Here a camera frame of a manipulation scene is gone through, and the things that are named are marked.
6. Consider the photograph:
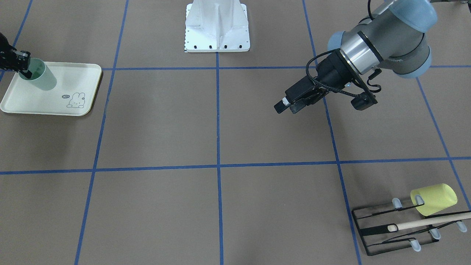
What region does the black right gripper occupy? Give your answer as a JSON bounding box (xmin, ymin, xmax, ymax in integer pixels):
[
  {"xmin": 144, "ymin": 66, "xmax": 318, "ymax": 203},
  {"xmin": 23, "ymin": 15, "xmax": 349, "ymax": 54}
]
[{"xmin": 0, "ymin": 33, "xmax": 33, "ymax": 80}]

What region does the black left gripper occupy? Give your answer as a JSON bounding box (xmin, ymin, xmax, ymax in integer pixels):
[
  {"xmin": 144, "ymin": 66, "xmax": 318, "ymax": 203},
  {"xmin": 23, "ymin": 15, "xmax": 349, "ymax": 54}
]
[{"xmin": 274, "ymin": 50, "xmax": 358, "ymax": 114}]

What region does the light green cup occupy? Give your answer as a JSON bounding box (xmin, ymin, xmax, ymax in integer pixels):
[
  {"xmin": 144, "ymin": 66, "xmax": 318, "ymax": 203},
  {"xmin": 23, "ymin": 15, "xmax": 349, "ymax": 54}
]
[{"xmin": 19, "ymin": 58, "xmax": 57, "ymax": 91}]

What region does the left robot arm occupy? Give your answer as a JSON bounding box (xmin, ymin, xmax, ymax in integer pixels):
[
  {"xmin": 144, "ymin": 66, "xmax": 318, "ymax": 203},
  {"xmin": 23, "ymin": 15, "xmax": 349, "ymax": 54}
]
[{"xmin": 274, "ymin": 0, "xmax": 438, "ymax": 114}]

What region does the cream rabbit tray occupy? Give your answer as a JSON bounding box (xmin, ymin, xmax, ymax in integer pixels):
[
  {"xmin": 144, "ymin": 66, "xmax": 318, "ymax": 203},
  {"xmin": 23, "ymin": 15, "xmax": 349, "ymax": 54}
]
[{"xmin": 1, "ymin": 62, "xmax": 102, "ymax": 116}]

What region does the yellow cup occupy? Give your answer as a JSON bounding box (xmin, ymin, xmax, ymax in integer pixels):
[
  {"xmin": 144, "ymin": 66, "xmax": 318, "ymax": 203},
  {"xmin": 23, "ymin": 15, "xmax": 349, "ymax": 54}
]
[{"xmin": 410, "ymin": 183, "xmax": 458, "ymax": 216}]

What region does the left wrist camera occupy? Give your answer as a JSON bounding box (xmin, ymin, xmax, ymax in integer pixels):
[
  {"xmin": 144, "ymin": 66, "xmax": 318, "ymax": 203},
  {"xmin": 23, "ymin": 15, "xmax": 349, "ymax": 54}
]
[{"xmin": 351, "ymin": 76, "xmax": 378, "ymax": 110}]

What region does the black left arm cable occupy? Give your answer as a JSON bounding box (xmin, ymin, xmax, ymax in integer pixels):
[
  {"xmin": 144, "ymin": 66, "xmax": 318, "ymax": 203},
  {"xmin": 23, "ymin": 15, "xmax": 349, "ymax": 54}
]
[{"xmin": 305, "ymin": 50, "xmax": 381, "ymax": 98}]

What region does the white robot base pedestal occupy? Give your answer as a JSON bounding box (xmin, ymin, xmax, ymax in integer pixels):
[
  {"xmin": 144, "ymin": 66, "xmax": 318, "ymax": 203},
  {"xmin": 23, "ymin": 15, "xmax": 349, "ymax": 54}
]
[{"xmin": 184, "ymin": 0, "xmax": 251, "ymax": 53}]

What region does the black wire cup rack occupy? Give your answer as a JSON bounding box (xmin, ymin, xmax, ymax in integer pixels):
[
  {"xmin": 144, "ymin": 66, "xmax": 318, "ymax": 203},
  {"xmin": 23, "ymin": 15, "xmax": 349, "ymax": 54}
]
[{"xmin": 352, "ymin": 202, "xmax": 440, "ymax": 255}]

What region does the wooden rack handle rod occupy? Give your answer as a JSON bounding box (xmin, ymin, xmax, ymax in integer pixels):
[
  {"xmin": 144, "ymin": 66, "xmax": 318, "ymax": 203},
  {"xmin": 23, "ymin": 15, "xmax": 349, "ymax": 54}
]
[{"xmin": 386, "ymin": 212, "xmax": 471, "ymax": 233}]

